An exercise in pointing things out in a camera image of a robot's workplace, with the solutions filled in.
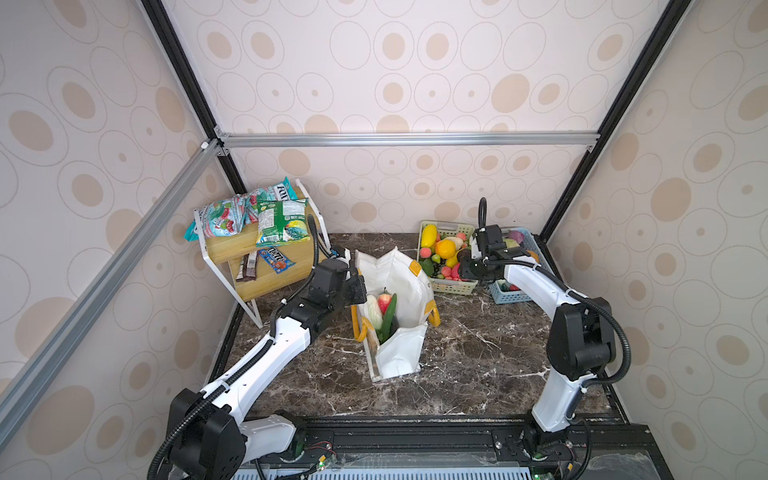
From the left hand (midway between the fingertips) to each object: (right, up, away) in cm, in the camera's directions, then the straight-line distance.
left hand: (371, 276), depth 78 cm
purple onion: (+52, +14, +31) cm, 62 cm away
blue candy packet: (-29, +4, +11) cm, 32 cm away
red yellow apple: (+3, -8, +16) cm, 18 cm away
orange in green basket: (+25, +9, +27) cm, 38 cm away
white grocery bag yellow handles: (+13, -10, +11) cm, 20 cm away
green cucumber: (+4, -13, +11) cm, 18 cm away
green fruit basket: (+25, 0, +28) cm, 37 cm away
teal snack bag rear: (-25, +24, +4) cm, 35 cm away
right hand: (+29, +2, +16) cm, 34 cm away
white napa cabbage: (0, -12, +16) cm, 20 cm away
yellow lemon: (+19, +14, +31) cm, 39 cm away
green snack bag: (-22, +14, -5) cm, 26 cm away
